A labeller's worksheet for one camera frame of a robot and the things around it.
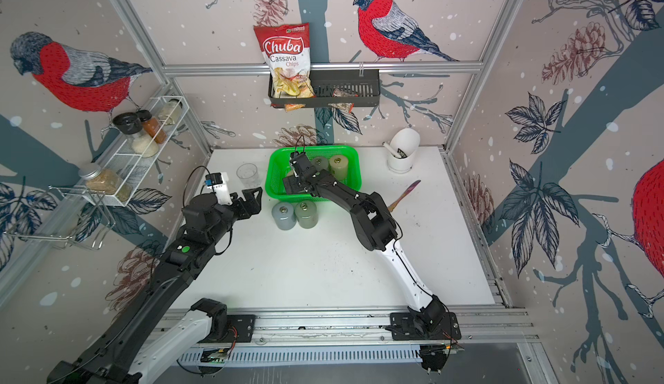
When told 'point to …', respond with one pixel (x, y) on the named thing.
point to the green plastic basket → (278, 166)
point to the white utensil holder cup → (405, 143)
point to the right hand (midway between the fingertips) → (294, 180)
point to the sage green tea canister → (306, 212)
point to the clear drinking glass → (248, 173)
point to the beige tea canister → (339, 167)
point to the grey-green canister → (321, 163)
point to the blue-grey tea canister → (284, 214)
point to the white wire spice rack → (125, 163)
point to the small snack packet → (347, 105)
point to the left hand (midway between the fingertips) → (253, 186)
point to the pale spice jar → (170, 112)
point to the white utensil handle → (392, 152)
